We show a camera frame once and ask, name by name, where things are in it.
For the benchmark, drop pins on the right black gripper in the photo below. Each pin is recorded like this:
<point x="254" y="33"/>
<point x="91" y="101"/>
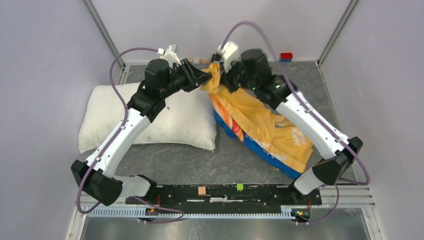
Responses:
<point x="225" y="78"/>

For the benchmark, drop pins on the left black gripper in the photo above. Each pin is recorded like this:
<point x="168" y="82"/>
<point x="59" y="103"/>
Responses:
<point x="195" y="76"/>

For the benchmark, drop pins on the blue yellow pillowcase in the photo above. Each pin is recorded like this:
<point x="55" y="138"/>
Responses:
<point x="273" y="137"/>

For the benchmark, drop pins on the white pillow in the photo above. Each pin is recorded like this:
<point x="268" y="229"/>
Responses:
<point x="188" y="118"/>

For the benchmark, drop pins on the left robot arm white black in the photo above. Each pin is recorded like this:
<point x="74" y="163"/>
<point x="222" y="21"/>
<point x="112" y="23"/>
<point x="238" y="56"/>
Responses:
<point x="95" y="176"/>

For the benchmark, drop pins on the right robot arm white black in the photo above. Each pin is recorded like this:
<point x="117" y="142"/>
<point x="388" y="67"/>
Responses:
<point x="251" y="70"/>

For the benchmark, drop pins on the flat tan wooden piece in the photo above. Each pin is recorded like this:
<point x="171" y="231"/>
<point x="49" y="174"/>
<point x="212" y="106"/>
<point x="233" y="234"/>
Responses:
<point x="204" y="61"/>

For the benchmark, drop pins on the red blue block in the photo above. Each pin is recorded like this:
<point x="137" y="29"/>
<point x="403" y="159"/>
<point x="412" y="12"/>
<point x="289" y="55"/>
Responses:
<point x="286" y="57"/>

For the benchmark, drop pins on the green cube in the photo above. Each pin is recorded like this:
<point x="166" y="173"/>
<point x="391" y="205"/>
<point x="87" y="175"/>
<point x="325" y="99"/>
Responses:
<point x="239" y="186"/>

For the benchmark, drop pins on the tan wooden cube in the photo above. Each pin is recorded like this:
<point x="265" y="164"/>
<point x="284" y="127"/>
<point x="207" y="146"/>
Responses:
<point x="202" y="191"/>

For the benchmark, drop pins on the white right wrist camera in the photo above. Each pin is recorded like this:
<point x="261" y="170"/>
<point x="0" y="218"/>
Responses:
<point x="227" y="55"/>

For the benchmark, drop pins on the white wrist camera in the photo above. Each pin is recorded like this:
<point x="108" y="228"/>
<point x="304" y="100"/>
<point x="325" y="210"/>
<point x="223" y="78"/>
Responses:
<point x="169" y="54"/>
<point x="227" y="55"/>

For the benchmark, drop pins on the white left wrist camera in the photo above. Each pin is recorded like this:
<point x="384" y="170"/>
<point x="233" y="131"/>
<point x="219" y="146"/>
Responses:
<point x="169" y="54"/>

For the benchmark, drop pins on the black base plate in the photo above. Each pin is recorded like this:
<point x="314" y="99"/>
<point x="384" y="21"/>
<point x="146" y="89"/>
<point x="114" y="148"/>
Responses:
<point x="225" y="199"/>

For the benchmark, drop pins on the white slotted cable duct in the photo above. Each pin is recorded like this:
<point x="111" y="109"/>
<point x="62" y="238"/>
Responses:
<point x="142" y="212"/>

